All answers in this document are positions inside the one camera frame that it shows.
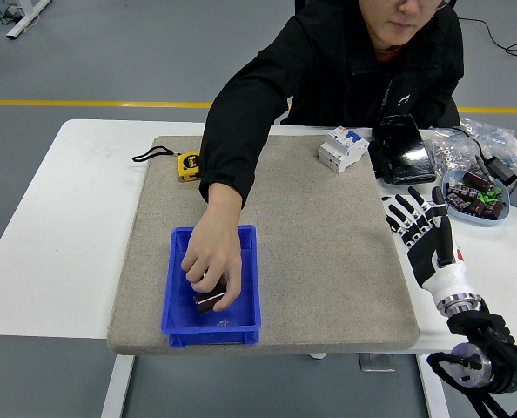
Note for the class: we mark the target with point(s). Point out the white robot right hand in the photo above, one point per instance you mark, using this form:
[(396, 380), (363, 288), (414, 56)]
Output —
[(428, 252)]

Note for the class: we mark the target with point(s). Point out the person's right hand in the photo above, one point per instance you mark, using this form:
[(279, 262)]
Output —
[(217, 244)]

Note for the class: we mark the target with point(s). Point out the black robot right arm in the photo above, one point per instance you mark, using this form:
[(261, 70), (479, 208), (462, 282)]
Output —
[(480, 326)]

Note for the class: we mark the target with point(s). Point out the person's right forearm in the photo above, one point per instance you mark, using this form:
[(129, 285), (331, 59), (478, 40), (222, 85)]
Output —
[(228, 165)]

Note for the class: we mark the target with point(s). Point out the blue plastic box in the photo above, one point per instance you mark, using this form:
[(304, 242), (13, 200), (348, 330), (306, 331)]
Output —
[(246, 283)]

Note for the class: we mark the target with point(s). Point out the light blue bowl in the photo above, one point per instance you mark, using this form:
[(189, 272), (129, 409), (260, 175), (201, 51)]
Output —
[(480, 221)]

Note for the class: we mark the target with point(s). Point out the green plastic connector pieces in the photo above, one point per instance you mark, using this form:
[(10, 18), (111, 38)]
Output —
[(489, 197)]

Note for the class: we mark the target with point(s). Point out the yellow tape measure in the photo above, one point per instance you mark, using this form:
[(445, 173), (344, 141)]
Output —
[(189, 164)]

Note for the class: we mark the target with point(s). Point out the grey-brown fabric mat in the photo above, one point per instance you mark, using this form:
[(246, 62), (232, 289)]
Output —
[(306, 239)]

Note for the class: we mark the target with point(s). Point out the grey metal pen tool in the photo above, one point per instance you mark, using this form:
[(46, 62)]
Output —
[(481, 165)]

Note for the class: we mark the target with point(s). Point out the clear bag of metal washers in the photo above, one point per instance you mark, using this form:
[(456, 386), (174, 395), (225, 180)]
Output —
[(447, 152)]

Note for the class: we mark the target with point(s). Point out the black wrapped case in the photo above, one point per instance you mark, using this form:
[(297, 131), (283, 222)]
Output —
[(402, 148)]

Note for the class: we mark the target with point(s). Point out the black power adapter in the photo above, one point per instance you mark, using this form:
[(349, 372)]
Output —
[(502, 170)]

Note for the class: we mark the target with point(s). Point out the white circuit breaker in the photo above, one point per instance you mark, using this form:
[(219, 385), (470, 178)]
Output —
[(339, 152)]

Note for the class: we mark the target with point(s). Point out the clear bag of blue parts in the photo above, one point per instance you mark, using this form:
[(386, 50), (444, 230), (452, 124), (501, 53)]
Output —
[(502, 139)]

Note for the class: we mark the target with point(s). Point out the white table leg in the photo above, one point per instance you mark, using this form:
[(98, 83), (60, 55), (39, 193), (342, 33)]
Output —
[(117, 387), (434, 392)]

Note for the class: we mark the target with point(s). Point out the person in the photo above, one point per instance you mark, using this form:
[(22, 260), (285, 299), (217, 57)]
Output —
[(350, 65)]

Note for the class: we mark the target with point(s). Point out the grey metal table bracket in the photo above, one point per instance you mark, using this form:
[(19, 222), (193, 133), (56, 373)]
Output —
[(376, 362)]

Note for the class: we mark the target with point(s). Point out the white desk frame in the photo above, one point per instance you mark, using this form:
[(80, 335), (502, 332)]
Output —
[(22, 24)]

